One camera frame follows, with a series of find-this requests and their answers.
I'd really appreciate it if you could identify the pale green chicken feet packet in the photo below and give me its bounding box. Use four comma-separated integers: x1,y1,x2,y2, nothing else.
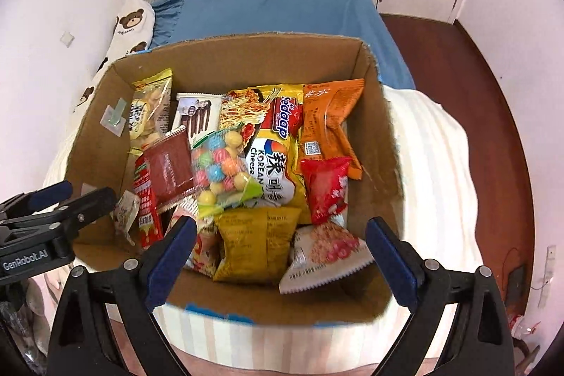
112,190,141,246

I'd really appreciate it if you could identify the red green snack packet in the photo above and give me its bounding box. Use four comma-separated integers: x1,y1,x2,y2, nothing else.
133,155,164,250

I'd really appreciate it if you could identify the brown rectangular snack packet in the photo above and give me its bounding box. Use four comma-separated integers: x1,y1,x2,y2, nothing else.
143,126,196,214

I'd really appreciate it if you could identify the orange mushroom panda chips bag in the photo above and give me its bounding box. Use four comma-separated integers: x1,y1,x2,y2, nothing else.
166,196,222,279

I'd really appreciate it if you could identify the yellow peanut snack packet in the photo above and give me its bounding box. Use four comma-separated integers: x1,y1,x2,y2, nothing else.
128,69,173,150

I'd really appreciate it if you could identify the white cranberry oat cookie packet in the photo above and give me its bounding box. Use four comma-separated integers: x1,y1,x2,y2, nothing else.
279,222,374,295

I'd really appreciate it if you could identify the colourful candy balls bag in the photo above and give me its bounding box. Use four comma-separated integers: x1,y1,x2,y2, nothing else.
191,124,263,217

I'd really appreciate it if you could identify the small red snack packet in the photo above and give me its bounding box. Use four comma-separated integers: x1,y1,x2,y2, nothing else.
300,156,351,225

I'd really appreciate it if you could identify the orange sunflower seed packet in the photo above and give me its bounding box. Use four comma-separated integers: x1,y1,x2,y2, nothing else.
298,78,364,180

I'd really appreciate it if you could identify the black floor socket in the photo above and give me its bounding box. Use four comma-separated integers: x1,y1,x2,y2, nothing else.
505,264,526,307

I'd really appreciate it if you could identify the striped cream blanket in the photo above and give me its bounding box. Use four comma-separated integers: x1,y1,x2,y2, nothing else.
41,84,485,376

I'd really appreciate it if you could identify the white chocolate stick packet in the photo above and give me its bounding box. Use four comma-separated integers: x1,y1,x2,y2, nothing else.
172,93,223,146

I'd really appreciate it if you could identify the bear print pillow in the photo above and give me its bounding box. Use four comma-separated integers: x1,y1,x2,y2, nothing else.
66,0,155,135

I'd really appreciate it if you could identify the milk carton cardboard box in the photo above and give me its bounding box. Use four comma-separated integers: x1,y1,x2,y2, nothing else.
61,33,403,326

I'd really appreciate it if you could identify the Korean cheese noodle packet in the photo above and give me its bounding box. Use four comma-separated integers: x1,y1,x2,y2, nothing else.
219,84,311,225

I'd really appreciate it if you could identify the blue bed sheet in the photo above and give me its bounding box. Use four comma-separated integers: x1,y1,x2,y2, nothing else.
151,0,415,90

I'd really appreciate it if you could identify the white wall switch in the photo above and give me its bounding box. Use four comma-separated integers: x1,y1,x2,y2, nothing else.
60,31,75,48

